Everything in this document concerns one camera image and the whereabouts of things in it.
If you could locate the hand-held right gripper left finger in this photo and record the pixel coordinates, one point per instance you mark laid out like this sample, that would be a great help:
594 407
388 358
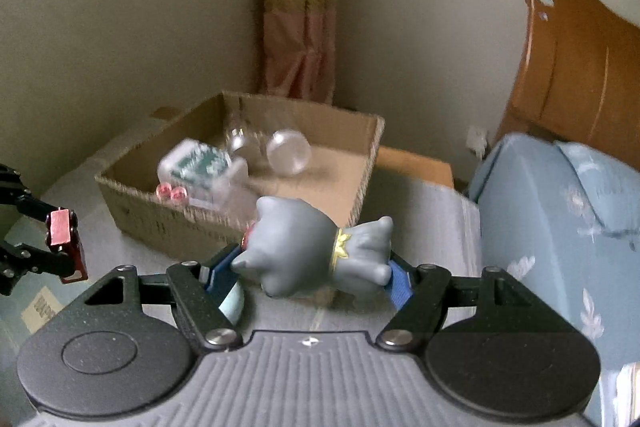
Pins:
220 269

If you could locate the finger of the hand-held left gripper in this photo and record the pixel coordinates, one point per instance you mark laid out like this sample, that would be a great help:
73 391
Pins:
25 202
30 257

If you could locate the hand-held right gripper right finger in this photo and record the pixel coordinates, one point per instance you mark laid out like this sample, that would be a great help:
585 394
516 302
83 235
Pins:
400 287

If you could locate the grey cat figurine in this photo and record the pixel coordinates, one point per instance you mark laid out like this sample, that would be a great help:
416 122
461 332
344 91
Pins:
300 247

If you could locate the cardboard box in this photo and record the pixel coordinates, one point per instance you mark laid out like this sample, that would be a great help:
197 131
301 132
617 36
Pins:
150 217

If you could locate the black block with red knobs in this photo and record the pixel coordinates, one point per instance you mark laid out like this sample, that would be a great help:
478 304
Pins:
170 194

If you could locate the white bottle with green label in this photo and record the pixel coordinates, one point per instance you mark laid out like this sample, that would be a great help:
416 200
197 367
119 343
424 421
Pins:
200 167

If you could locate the clear plastic jar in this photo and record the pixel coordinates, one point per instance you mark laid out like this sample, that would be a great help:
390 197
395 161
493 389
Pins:
242 142

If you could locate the clear plastic round cup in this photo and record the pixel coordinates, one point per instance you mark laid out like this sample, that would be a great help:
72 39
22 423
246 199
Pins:
289 153

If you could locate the mint green egg-shaped case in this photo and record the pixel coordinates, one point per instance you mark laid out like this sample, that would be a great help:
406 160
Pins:
232 304

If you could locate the tan printed card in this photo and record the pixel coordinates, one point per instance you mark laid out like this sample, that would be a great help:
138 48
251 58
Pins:
42 309

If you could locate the wooden nightstand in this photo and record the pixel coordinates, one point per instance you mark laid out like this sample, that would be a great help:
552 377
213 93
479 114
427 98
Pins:
415 167

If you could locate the blue floral bed sheet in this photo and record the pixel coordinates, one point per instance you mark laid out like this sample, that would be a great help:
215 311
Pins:
525 232

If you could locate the blue floral pillow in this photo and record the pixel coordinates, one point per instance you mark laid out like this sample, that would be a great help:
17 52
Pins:
610 187

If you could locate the wooden bed headboard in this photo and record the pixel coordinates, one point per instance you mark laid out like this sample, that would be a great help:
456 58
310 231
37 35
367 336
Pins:
575 82

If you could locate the pink patterned curtain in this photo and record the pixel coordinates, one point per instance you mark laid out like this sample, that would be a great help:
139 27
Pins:
300 7

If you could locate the white wall socket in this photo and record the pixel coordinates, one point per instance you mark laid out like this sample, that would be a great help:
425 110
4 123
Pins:
475 138

